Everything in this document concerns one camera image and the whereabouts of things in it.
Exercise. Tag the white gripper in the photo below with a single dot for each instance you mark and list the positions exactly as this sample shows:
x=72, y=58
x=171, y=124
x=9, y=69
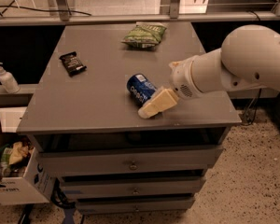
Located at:
x=181, y=78

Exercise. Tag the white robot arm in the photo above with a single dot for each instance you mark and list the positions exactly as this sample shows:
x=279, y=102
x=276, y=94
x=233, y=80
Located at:
x=248, y=58

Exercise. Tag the blue pepsi can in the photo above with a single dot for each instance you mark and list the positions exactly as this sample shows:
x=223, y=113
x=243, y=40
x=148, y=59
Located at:
x=140, y=88

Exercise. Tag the grey drawer cabinet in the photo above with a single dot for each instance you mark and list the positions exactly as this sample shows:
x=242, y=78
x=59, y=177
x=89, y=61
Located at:
x=89, y=136

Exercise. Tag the white pump bottle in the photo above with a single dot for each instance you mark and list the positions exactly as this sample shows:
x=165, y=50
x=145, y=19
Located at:
x=8, y=81

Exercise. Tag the snack bags in box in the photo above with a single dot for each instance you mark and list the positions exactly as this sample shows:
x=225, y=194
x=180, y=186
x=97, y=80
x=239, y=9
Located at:
x=14, y=159

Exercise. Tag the green jalapeno chip bag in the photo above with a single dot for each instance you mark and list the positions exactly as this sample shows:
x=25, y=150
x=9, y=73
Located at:
x=145, y=35

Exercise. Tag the black snack packet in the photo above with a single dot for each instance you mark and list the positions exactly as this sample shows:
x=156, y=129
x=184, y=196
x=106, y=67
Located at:
x=72, y=64

